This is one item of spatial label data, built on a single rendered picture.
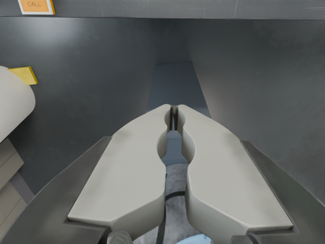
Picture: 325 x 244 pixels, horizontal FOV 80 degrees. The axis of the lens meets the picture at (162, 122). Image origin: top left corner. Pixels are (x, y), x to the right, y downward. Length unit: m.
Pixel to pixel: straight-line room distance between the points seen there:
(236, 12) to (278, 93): 1.29
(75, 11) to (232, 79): 1.21
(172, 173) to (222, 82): 1.00
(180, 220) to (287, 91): 1.35
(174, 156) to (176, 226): 0.20
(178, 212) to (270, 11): 0.43
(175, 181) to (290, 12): 0.43
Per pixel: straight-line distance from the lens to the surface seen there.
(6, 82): 1.63
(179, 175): 0.56
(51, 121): 1.83
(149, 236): 0.47
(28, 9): 0.42
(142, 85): 1.43
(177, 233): 0.48
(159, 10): 0.37
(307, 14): 0.43
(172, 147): 0.61
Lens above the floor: 1.32
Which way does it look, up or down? 58 degrees down
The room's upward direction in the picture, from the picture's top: 176 degrees counter-clockwise
